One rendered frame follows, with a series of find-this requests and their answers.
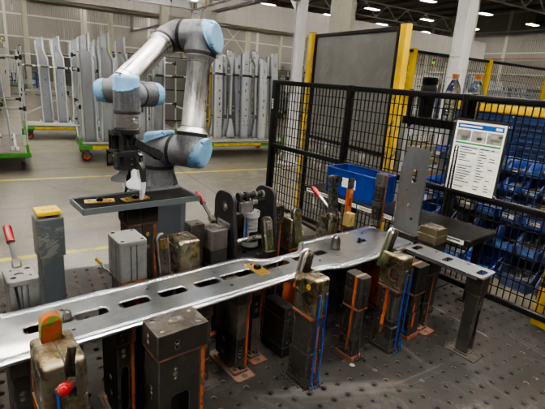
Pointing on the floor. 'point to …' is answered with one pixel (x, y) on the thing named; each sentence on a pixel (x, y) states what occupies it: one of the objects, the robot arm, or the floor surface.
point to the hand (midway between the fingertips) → (135, 193)
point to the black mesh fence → (416, 170)
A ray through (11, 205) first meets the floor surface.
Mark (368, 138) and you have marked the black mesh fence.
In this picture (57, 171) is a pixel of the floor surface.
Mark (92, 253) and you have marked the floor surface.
